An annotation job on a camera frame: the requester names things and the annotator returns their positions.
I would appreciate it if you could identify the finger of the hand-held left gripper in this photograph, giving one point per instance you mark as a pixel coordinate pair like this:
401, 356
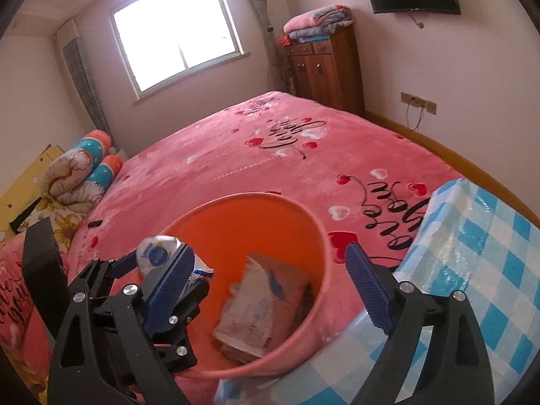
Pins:
122, 266
192, 303

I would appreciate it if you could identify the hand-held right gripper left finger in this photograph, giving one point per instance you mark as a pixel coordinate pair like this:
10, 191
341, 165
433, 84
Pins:
168, 282

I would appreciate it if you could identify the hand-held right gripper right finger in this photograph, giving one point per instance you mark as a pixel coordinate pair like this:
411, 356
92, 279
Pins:
367, 282

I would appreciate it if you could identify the round white blue wrapper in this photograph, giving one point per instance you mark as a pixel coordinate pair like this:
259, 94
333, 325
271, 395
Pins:
158, 253

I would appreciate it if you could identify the orange plastic bin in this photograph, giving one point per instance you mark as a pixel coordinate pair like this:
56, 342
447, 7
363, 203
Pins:
253, 228

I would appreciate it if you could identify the yellow floral pillow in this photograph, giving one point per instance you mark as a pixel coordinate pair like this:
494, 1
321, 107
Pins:
59, 223

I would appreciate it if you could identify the small black remote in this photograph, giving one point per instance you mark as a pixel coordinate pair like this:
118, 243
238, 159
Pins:
95, 223

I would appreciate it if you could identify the yellow star-print headboard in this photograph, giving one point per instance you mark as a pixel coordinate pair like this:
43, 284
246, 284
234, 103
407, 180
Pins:
25, 181

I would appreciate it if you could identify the rolled floral quilt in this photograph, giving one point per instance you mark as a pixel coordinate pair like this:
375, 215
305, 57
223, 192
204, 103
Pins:
71, 181

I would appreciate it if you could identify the teal orange bolster pillow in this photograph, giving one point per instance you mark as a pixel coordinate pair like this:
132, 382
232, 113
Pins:
95, 141
105, 171

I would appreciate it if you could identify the blue white checkered tablecloth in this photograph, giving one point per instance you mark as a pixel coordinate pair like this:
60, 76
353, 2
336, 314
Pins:
485, 261

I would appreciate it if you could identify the pink heart-print bed blanket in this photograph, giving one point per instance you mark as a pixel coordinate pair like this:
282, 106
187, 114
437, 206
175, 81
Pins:
253, 156

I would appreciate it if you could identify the grey checkered curtain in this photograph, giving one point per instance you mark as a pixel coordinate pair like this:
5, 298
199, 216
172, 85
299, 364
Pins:
84, 80
261, 17

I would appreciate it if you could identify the brown wooden cabinet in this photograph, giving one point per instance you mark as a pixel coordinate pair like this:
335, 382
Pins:
325, 71

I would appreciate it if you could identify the window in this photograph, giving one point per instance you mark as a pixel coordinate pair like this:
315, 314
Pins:
177, 29

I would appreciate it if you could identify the small red box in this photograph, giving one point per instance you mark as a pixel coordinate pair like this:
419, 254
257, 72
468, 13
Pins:
284, 41

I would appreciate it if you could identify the stack of folded blankets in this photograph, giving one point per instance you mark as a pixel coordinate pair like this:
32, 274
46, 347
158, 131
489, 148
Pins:
316, 23

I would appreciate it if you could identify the wall socket strip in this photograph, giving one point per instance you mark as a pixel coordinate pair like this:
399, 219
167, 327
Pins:
417, 103

